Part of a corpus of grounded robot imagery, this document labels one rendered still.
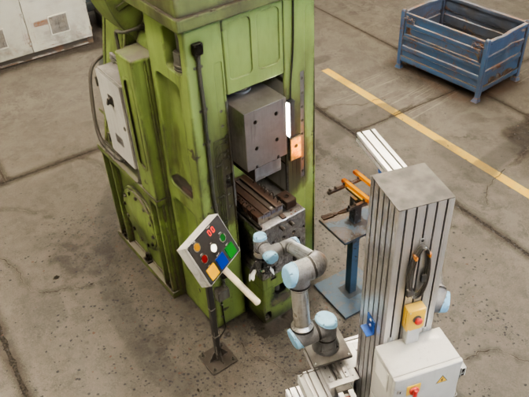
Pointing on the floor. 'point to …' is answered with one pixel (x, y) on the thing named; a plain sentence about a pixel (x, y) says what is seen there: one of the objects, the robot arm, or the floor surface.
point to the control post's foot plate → (218, 360)
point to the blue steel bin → (463, 43)
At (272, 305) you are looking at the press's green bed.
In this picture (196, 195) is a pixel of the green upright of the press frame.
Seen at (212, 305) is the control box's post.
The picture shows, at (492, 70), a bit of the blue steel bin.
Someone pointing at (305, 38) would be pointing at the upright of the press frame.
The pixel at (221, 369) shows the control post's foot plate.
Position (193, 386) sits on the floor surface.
